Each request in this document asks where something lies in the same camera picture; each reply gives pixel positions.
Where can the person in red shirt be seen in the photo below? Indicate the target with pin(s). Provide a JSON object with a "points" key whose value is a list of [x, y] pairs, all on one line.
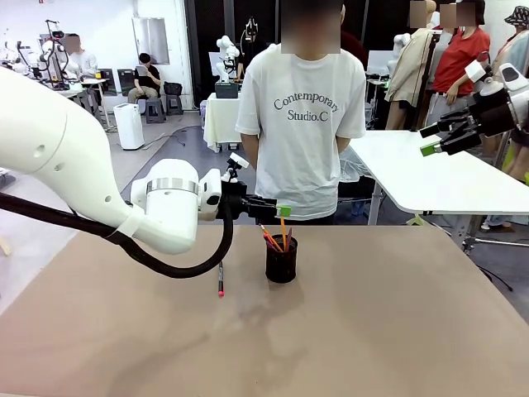
{"points": [[458, 54]]}

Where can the white wall panel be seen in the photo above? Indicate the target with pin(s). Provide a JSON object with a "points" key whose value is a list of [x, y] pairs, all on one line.
{"points": [[151, 39]]}

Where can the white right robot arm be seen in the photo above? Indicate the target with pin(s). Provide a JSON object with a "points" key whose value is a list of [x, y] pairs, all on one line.
{"points": [[514, 78]]}

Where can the white air purifier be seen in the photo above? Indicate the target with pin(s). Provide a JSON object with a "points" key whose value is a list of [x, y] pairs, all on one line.
{"points": [[129, 126]]}

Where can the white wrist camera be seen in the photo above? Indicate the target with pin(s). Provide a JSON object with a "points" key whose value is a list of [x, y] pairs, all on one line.
{"points": [[475, 72], [238, 160]]}

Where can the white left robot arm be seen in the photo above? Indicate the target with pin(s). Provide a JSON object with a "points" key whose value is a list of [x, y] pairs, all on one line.
{"points": [[49, 136]]}

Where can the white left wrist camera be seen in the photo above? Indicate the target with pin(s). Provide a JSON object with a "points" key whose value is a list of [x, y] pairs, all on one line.
{"points": [[238, 160]]}

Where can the seated person in black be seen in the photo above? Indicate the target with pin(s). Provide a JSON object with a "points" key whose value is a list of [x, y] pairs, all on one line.
{"points": [[144, 78]]}

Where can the seated person in white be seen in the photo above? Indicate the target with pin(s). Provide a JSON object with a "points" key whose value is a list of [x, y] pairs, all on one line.
{"points": [[80, 60]]}

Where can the person's left forearm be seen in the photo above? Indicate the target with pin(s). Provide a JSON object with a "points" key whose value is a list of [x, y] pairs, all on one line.
{"points": [[344, 144]]}

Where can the grey plastic stool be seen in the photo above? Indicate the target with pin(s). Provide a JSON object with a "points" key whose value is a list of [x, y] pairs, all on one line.
{"points": [[155, 111], [174, 105]]}

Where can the person in white T-shirt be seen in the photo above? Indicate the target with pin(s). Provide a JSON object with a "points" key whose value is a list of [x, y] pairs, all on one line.
{"points": [[301, 165]]}

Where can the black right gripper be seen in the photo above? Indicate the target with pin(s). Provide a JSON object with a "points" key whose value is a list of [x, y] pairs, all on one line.
{"points": [[494, 113]]}

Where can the person with bucket hat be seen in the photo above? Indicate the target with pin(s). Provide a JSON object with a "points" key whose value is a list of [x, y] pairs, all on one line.
{"points": [[518, 41]]}

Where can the pink pen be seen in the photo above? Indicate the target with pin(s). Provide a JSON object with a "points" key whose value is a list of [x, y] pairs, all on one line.
{"points": [[288, 240]]}

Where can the person's right forearm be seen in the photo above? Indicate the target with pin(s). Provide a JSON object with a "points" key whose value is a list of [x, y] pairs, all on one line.
{"points": [[249, 151]]}

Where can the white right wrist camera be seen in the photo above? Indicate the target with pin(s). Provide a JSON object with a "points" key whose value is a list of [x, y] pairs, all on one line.
{"points": [[475, 72]]}

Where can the table with white cloth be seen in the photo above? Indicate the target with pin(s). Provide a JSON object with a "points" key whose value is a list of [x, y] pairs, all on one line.
{"points": [[219, 120]]}

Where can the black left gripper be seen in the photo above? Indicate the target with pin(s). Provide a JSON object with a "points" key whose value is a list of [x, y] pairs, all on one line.
{"points": [[237, 202]]}

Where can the black handbag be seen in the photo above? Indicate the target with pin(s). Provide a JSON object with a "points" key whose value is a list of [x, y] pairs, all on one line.
{"points": [[172, 88]]}

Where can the black mesh pen holder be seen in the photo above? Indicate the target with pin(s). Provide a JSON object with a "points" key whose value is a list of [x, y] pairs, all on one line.
{"points": [[281, 266]]}

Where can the black marker with pink caps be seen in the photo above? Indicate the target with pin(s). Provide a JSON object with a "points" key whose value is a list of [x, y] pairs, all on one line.
{"points": [[221, 281]]}

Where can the black box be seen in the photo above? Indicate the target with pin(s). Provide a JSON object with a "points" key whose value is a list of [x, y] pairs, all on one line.
{"points": [[226, 90]]}

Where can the red pencil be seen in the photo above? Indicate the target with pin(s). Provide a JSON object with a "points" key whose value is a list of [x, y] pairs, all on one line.
{"points": [[270, 239]]}

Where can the orange pencil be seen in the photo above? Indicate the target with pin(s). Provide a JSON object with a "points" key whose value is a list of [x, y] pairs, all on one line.
{"points": [[283, 233]]}

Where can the small white robot arm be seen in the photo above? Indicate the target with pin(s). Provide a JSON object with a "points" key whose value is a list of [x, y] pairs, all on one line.
{"points": [[226, 58]]}

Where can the white humanoid robot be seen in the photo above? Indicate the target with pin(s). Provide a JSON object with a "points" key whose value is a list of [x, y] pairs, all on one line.
{"points": [[51, 54]]}

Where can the clear plastic box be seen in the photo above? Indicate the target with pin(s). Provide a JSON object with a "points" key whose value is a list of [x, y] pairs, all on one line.
{"points": [[351, 165]]}

